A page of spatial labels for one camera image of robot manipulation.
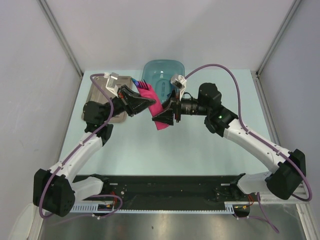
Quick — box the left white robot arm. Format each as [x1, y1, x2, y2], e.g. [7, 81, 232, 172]
[33, 81, 157, 219]

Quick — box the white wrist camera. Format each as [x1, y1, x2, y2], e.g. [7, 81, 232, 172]
[170, 74, 187, 100]
[103, 72, 119, 97]

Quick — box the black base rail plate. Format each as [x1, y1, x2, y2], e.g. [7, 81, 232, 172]
[72, 174, 262, 211]

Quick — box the right aluminium frame post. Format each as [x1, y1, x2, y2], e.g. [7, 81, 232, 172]
[255, 0, 304, 77]

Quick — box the iridescent fork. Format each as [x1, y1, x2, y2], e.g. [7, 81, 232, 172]
[138, 80, 149, 90]

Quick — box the left aluminium frame post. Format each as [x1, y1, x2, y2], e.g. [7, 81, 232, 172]
[36, 0, 84, 79]

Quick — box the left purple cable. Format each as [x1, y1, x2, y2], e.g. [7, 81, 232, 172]
[39, 72, 124, 225]

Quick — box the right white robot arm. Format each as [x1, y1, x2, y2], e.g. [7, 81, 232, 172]
[152, 83, 306, 201]

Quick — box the pink paper napkin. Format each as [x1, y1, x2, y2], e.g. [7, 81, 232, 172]
[137, 83, 169, 131]

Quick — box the teal plastic basin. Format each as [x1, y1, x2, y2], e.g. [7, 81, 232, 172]
[141, 59, 185, 103]

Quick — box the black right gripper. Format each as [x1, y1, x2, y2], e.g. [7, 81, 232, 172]
[152, 88, 209, 127]

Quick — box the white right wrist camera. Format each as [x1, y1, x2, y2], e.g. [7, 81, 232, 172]
[170, 74, 187, 100]

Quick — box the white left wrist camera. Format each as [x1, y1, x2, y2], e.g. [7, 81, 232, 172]
[103, 72, 119, 97]

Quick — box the aluminium front rail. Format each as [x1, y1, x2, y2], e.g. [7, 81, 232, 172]
[260, 184, 309, 204]

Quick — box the white slotted cable duct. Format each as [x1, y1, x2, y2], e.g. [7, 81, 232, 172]
[70, 202, 99, 213]

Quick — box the aluminium frame post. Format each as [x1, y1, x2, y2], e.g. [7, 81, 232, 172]
[36, 0, 84, 79]
[255, 0, 304, 77]

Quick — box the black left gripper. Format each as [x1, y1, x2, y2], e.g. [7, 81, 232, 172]
[101, 84, 155, 123]

